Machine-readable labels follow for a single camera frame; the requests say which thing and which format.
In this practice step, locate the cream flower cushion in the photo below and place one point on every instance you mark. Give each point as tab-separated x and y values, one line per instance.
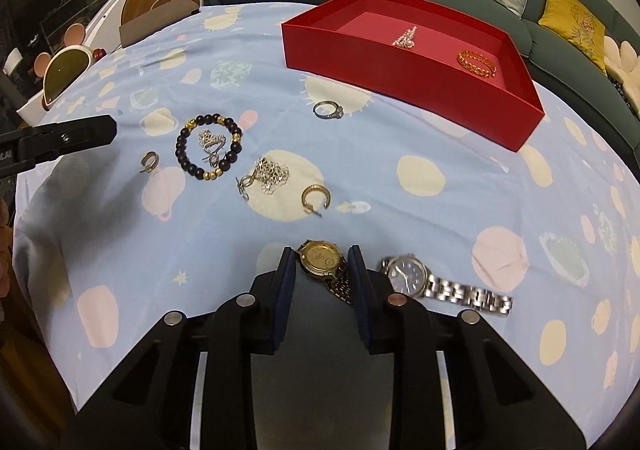
622	64

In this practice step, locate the glass display cabinet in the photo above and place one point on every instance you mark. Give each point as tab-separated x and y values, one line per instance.
65	4

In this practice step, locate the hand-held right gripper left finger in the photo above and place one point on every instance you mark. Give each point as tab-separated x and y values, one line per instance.
285	300

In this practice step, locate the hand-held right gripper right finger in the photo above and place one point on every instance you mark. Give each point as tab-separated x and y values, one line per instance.
361	300

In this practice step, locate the small gold hoop earring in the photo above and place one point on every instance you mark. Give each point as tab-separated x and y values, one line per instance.
155	160

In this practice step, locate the white round-eared table mirror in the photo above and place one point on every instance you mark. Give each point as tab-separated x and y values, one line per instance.
65	72

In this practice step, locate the silver wrist watch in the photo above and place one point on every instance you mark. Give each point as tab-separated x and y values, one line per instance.
405	272

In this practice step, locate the red cardboard box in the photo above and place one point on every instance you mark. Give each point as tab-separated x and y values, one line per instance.
400	74

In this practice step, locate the wide gold hoop earring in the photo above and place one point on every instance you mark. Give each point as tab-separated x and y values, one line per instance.
305	197

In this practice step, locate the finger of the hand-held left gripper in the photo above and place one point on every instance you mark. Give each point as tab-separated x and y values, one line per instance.
65	137

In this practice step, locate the pearl cluster brooch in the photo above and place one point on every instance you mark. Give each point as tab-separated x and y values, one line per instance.
407	40

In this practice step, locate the brown cardboard box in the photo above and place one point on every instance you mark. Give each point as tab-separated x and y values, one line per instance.
155	22

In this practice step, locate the gold wrist watch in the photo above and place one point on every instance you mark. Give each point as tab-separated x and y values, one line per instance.
320	257

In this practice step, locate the yellow embroidered cushion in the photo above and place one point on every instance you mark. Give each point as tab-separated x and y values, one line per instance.
575	22

